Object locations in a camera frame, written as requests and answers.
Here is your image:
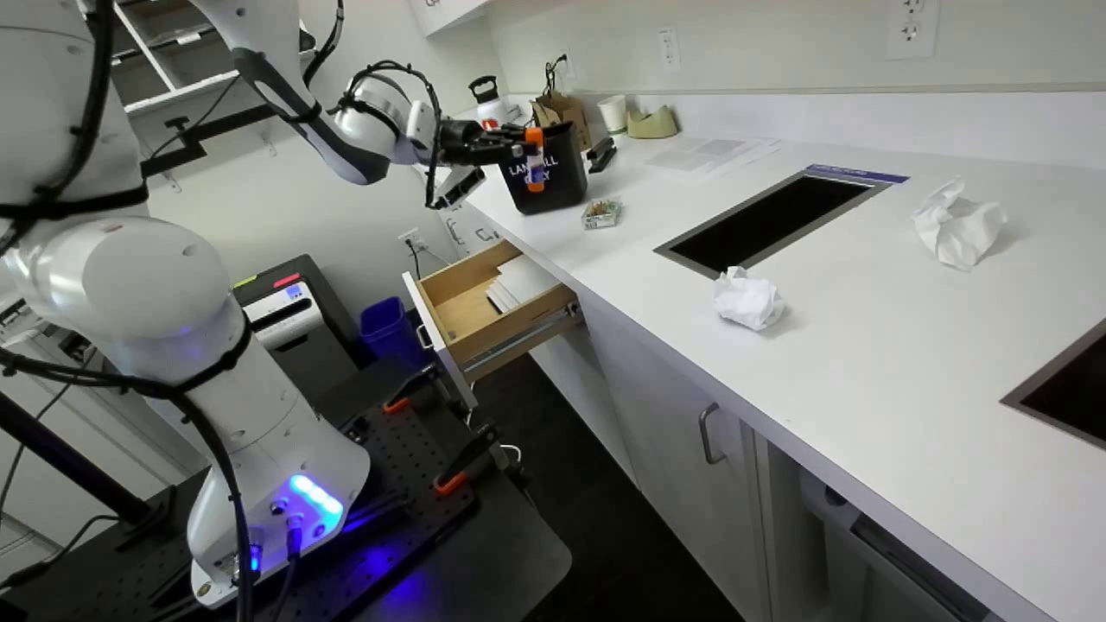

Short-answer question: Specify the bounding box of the brown paper bag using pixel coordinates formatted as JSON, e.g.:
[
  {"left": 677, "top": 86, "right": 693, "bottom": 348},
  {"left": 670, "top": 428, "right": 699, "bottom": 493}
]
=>
[{"left": 533, "top": 54, "right": 602, "bottom": 154}]

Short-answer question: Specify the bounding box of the orange handled clamp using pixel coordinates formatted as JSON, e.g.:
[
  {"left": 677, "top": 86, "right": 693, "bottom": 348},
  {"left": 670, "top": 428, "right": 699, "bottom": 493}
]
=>
[
  {"left": 431, "top": 428, "right": 499, "bottom": 498},
  {"left": 384, "top": 367, "right": 440, "bottom": 414}
]

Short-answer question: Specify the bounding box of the orange handled clamp lower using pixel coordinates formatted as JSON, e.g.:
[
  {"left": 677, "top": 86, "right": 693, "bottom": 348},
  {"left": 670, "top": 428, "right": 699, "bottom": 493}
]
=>
[{"left": 431, "top": 428, "right": 499, "bottom": 498}]

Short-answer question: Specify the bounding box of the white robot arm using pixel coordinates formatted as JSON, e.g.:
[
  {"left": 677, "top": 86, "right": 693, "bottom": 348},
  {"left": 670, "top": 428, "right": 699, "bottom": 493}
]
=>
[{"left": 0, "top": 0, "right": 521, "bottom": 615}]

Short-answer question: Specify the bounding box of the crumpled white paper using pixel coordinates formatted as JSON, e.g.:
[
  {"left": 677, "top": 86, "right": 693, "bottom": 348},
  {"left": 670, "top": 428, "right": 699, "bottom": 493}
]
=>
[
  {"left": 711, "top": 265, "right": 787, "bottom": 332},
  {"left": 912, "top": 185, "right": 1007, "bottom": 273}
]

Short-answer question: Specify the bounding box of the white bottle black cap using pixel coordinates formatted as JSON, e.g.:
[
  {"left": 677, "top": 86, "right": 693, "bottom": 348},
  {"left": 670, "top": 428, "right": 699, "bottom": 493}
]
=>
[{"left": 472, "top": 76, "right": 521, "bottom": 129}]

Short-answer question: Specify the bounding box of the orange capped glue stick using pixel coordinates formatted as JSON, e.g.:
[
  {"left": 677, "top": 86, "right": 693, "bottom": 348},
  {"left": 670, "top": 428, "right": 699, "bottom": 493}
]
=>
[{"left": 521, "top": 124, "right": 550, "bottom": 187}]

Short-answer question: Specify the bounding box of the orange handled clamp upper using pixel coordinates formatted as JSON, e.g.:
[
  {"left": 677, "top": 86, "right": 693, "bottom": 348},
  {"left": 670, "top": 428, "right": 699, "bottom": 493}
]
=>
[{"left": 384, "top": 367, "right": 440, "bottom": 414}]

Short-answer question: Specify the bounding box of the black landfill only bin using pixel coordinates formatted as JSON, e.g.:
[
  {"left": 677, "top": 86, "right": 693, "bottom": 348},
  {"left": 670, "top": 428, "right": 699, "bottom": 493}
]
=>
[{"left": 502, "top": 124, "right": 589, "bottom": 216}]

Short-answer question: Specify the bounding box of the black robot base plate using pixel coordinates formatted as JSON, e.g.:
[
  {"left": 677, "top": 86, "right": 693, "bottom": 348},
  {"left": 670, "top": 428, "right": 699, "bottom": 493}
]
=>
[{"left": 5, "top": 363, "right": 574, "bottom": 622}]

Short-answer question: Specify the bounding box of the white cup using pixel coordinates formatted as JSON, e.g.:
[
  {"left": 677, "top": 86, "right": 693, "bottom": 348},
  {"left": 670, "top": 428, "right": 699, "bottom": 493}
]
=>
[{"left": 598, "top": 92, "right": 628, "bottom": 135}]

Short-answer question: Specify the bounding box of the blue small bin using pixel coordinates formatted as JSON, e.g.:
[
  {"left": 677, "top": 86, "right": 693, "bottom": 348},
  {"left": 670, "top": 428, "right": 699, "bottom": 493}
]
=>
[{"left": 360, "top": 299, "right": 424, "bottom": 367}]

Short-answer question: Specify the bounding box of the crumpled white paper far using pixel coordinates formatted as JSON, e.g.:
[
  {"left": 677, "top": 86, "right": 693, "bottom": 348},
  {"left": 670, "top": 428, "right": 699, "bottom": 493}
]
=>
[{"left": 912, "top": 185, "right": 1007, "bottom": 273}]

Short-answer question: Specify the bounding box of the silver cabinet handle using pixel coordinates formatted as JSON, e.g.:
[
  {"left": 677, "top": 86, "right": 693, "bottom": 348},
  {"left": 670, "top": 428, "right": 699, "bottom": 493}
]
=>
[{"left": 699, "top": 403, "right": 730, "bottom": 466}]

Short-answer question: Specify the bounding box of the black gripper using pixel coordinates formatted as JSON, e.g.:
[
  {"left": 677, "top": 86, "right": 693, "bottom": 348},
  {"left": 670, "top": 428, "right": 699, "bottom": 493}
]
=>
[{"left": 436, "top": 120, "right": 529, "bottom": 167}]

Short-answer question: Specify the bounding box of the tape dispenser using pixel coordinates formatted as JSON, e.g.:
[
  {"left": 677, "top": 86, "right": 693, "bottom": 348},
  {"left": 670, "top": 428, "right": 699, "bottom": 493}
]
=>
[{"left": 625, "top": 107, "right": 681, "bottom": 140}]

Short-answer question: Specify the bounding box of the crumpled white paper near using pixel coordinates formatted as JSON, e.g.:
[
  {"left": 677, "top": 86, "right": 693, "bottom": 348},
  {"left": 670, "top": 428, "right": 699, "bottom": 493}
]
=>
[{"left": 711, "top": 265, "right": 787, "bottom": 332}]

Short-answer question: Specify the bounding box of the wall power outlet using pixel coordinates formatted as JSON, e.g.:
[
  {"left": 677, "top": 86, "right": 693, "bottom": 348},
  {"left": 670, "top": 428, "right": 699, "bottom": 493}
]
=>
[{"left": 885, "top": 0, "right": 939, "bottom": 59}]

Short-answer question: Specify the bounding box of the white wooden drawer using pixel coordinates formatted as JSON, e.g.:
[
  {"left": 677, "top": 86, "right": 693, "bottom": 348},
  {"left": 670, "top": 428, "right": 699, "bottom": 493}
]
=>
[{"left": 404, "top": 242, "right": 578, "bottom": 410}]

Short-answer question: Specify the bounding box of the white mail sorter shelf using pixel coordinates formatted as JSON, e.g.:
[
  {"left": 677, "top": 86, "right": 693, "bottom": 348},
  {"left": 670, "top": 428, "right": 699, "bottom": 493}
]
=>
[{"left": 112, "top": 0, "right": 258, "bottom": 117}]

